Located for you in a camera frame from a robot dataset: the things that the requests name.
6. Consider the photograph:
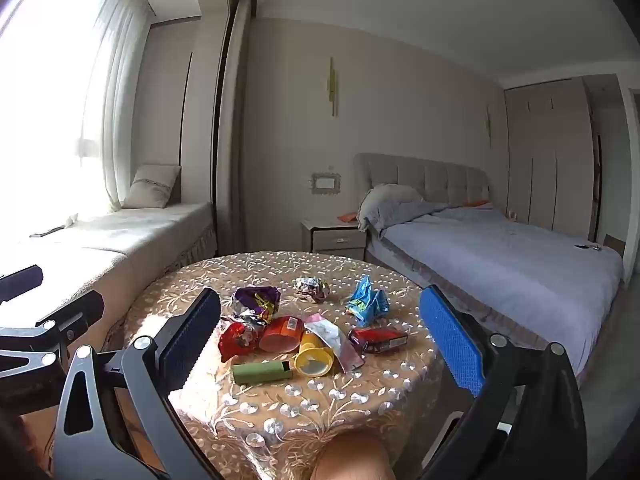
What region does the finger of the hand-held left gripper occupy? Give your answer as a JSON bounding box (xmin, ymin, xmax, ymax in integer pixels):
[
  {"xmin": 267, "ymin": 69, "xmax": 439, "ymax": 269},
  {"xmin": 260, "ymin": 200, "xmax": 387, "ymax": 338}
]
[
  {"xmin": 0, "ymin": 265, "xmax": 44, "ymax": 305},
  {"xmin": 0, "ymin": 290, "xmax": 106, "ymax": 413}
]

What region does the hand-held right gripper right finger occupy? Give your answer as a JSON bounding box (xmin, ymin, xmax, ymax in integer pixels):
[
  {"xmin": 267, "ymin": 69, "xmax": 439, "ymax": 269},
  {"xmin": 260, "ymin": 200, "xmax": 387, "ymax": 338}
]
[{"xmin": 419, "ymin": 285, "xmax": 588, "ymax": 480}]

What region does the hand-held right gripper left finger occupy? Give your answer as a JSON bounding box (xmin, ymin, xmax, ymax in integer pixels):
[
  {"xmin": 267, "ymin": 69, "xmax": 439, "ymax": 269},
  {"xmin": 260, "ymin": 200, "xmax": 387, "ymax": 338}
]
[{"xmin": 50, "ymin": 287, "xmax": 223, "ymax": 480}]

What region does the red plastic cup wrapper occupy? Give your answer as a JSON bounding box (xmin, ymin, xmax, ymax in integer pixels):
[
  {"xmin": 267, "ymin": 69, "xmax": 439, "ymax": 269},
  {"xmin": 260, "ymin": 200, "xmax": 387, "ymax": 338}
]
[{"xmin": 258, "ymin": 316, "xmax": 306, "ymax": 353}]

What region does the blue snack bag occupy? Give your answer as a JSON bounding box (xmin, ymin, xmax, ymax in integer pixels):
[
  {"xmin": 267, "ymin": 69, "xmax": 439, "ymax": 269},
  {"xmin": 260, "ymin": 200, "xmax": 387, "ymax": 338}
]
[{"xmin": 344, "ymin": 275, "xmax": 392, "ymax": 322}]

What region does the red snack bag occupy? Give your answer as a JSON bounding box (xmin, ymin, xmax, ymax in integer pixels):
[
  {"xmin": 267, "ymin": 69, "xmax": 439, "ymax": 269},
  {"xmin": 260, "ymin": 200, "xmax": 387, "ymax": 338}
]
[{"xmin": 217, "ymin": 310, "xmax": 271, "ymax": 363}]

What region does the red flat box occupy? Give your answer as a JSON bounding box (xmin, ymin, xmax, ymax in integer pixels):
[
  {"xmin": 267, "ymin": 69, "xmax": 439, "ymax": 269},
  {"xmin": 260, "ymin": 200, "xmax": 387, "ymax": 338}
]
[{"xmin": 348, "ymin": 326, "xmax": 410, "ymax": 355}]

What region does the purple snack wrapper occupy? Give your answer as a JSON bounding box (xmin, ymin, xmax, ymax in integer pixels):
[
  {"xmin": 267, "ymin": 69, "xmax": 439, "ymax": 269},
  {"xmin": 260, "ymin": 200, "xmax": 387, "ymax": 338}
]
[{"xmin": 232, "ymin": 286, "xmax": 282, "ymax": 325}]

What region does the green rectangular box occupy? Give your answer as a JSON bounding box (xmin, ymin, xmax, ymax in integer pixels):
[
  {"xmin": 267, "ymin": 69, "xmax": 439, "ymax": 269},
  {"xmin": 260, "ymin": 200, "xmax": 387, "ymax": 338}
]
[{"xmin": 231, "ymin": 360, "xmax": 295, "ymax": 387}]

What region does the light blue quilt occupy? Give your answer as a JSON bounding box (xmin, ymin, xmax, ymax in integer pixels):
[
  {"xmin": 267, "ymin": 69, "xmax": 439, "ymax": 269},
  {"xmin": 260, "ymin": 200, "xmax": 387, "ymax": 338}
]
[{"xmin": 370, "ymin": 202, "xmax": 625, "ymax": 376}]

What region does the beige embroidered tablecloth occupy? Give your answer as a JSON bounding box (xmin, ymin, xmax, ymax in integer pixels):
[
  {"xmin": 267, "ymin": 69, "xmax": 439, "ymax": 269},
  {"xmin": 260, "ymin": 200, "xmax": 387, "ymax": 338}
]
[{"xmin": 122, "ymin": 251, "xmax": 443, "ymax": 480}]

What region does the pink white packet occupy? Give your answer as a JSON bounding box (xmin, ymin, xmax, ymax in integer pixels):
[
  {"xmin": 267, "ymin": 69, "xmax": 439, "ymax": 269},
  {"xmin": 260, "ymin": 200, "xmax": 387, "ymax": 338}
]
[{"xmin": 303, "ymin": 312, "xmax": 366, "ymax": 373}]

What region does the yellow plastic cup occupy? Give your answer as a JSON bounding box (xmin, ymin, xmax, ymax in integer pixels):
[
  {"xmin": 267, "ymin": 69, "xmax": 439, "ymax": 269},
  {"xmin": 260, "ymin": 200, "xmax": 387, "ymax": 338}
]
[{"xmin": 293, "ymin": 332, "xmax": 335, "ymax": 378}]

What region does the crumpled silver wrapper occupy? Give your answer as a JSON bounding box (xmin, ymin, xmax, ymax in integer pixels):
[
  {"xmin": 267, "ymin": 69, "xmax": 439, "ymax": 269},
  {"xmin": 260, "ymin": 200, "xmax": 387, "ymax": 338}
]
[{"xmin": 293, "ymin": 276, "xmax": 331, "ymax": 303}]

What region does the beige cushion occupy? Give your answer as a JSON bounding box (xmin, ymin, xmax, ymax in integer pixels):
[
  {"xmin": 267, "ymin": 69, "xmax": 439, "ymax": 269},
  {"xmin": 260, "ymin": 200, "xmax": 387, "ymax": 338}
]
[{"xmin": 122, "ymin": 164, "xmax": 182, "ymax": 210}]

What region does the beige nightstand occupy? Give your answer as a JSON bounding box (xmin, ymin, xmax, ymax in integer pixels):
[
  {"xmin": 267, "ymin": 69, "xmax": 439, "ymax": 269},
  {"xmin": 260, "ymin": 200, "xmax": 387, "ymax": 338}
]
[{"xmin": 300, "ymin": 217, "xmax": 368, "ymax": 261}]

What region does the grey pillow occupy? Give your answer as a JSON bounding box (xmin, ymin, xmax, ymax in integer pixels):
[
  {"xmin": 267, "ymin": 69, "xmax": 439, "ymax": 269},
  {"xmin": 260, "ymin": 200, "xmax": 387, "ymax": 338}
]
[{"xmin": 357, "ymin": 183, "xmax": 426, "ymax": 231}]

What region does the beige upholstered bed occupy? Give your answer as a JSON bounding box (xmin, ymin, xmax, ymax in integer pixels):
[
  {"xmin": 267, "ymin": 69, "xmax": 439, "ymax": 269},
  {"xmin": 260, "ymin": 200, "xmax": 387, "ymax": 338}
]
[{"xmin": 352, "ymin": 152, "xmax": 626, "ymax": 381}]

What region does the brown cardboard piece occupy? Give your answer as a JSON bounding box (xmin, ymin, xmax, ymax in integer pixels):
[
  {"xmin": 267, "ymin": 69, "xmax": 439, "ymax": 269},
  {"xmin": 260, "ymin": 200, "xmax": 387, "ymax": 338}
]
[{"xmin": 602, "ymin": 234, "xmax": 626, "ymax": 261}]

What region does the beige wardrobe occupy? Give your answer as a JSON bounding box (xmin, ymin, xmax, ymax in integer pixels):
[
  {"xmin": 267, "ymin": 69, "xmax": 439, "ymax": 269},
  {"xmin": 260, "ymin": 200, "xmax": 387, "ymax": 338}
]
[{"xmin": 502, "ymin": 77, "xmax": 601, "ymax": 241}]

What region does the white sheer curtain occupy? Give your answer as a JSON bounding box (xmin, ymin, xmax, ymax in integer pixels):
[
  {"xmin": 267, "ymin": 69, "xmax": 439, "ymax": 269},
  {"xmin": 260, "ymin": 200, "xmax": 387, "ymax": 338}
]
[{"xmin": 80, "ymin": 0, "xmax": 156, "ymax": 213}]

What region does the framed wall switch panel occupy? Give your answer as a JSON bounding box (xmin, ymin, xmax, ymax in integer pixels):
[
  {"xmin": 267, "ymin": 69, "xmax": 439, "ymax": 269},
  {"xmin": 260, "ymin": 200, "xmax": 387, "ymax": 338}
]
[{"xmin": 311, "ymin": 172, "xmax": 342, "ymax": 196}]

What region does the white door frame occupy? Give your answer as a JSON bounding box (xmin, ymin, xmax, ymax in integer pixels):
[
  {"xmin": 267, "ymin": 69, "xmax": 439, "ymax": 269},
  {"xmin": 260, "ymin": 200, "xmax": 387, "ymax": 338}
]
[{"xmin": 615, "ymin": 72, "xmax": 640, "ymax": 281}]

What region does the long gold wall lamp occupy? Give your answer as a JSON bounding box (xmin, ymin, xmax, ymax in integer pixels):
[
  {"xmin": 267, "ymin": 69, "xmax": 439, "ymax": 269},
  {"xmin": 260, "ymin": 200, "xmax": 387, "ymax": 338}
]
[{"xmin": 326, "ymin": 56, "xmax": 341, "ymax": 118}]

